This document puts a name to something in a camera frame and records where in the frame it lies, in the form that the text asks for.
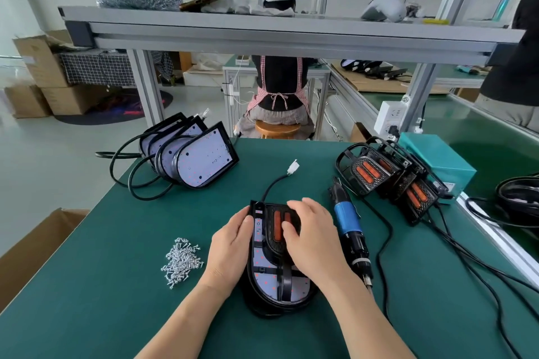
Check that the teal power supply box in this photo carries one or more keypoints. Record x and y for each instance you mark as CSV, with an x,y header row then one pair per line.
x,y
438,159

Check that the person's right thumb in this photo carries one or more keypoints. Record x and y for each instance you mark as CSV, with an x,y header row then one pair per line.
x,y
290,231

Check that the black checkered cloth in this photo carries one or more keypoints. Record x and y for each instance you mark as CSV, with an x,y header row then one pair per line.
x,y
99,68

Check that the flat cardboard sheet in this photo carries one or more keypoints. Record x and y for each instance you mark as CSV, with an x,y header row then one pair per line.
x,y
379,84

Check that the black lamp with white board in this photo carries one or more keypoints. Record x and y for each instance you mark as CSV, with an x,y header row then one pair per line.
x,y
170,152
202,161
150,140

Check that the large cardboard box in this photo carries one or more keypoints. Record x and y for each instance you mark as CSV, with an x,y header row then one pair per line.
x,y
29,253

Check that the person's left hand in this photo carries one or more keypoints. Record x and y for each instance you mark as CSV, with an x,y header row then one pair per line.
x,y
227,251

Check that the black lamp parts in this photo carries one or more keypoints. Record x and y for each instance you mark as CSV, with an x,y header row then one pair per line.
x,y
379,68

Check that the white crumpled plastic bag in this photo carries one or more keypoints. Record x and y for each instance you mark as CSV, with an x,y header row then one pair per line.
x,y
229,5

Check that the person's left forearm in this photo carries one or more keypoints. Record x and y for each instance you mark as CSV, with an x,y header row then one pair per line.
x,y
185,321

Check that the aluminium shelf frame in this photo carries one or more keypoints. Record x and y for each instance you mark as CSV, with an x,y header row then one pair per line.
x,y
294,37

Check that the black frame with orange reflectors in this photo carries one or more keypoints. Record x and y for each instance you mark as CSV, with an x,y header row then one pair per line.
x,y
406,180
276,241
419,199
366,171

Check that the open cardboard box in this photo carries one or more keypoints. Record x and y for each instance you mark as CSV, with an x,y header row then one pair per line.
x,y
40,62

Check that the round wooden stool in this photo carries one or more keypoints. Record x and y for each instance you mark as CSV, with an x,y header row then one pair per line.
x,y
278,129

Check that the person's right hand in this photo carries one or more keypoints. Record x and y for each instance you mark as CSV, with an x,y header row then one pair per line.
x,y
318,241

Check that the brown phone case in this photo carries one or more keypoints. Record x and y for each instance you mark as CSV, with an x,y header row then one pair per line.
x,y
201,1

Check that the person's right forearm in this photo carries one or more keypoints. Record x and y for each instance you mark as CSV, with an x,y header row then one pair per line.
x,y
362,321

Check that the pile of silver screws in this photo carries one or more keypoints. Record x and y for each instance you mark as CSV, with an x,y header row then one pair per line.
x,y
182,262

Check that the teal small tool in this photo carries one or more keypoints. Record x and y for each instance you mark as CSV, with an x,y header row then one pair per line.
x,y
467,69

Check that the blue electric screwdriver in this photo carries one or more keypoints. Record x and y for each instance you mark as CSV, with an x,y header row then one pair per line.
x,y
348,224

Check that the yellow flat item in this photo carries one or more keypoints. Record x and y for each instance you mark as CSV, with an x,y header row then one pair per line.
x,y
436,21

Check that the white power strip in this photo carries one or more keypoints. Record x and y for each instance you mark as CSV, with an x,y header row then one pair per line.
x,y
389,117

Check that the person's left thumb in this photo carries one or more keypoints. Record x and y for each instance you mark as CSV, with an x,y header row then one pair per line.
x,y
248,228

